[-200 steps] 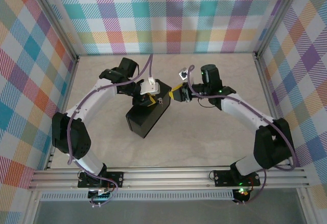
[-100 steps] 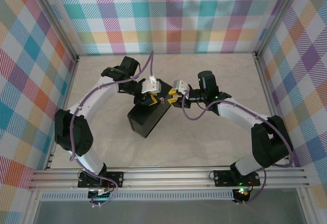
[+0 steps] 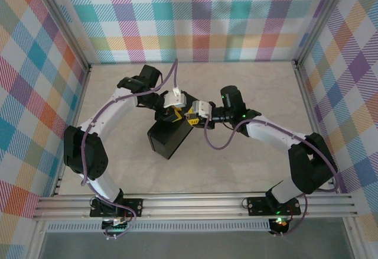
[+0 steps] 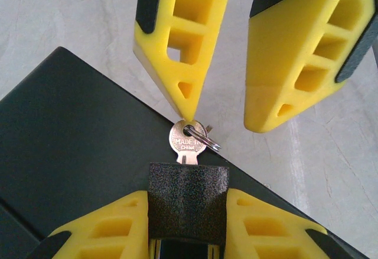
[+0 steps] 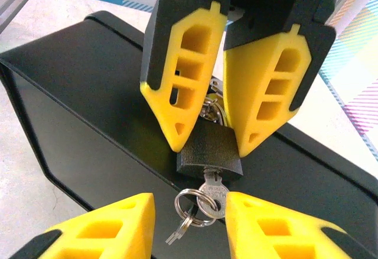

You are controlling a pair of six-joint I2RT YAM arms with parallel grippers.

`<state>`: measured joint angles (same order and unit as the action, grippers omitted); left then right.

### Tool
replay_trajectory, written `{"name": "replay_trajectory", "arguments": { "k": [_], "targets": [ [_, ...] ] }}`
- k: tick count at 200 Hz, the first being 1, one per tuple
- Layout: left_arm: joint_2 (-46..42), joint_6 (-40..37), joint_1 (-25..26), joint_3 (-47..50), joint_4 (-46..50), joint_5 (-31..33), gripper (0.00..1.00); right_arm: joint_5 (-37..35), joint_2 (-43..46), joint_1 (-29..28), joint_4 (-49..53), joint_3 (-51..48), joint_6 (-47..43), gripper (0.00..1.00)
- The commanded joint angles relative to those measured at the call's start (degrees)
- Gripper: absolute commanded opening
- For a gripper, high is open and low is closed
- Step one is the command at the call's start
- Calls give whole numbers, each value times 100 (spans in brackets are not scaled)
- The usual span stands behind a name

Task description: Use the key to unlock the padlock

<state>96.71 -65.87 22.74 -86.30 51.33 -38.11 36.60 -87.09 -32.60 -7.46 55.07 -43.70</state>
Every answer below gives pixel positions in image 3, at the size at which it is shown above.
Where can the black box with starry print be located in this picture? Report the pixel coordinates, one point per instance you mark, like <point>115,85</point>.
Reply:
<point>168,140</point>

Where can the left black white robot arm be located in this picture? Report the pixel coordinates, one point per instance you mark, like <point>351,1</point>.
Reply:
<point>88,158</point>

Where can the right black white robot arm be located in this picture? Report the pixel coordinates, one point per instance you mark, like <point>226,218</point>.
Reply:
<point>307,167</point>

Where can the left controller circuit board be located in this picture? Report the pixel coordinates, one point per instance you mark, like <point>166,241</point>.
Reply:
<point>116,225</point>

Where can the controller circuit board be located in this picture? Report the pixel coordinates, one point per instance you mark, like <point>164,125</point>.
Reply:
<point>116,225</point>
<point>279,223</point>

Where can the right controller circuit board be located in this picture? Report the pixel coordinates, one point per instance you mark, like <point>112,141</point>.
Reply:
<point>279,223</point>

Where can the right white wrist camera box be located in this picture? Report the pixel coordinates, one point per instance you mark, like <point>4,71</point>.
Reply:
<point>202,108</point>

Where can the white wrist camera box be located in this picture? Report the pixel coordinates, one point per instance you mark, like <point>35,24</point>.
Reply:
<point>174,99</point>
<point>202,108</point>

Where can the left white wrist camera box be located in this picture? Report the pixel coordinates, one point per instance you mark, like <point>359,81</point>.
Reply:
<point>174,99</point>

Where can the aluminium side rail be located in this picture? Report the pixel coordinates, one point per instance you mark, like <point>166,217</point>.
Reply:
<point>81,99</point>
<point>307,99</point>

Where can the long aluminium base rail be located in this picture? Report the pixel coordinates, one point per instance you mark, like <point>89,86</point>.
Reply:
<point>192,205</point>

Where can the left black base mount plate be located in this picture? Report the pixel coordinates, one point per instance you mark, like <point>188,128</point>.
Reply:
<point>133,205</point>

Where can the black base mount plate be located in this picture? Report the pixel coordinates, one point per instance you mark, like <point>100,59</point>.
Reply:
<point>257,204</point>
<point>133,205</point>

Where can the aluminium frame post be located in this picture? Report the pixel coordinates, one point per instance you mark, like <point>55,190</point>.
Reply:
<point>320,19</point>
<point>63,24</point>

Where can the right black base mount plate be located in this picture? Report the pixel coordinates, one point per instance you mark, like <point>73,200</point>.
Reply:
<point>257,204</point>

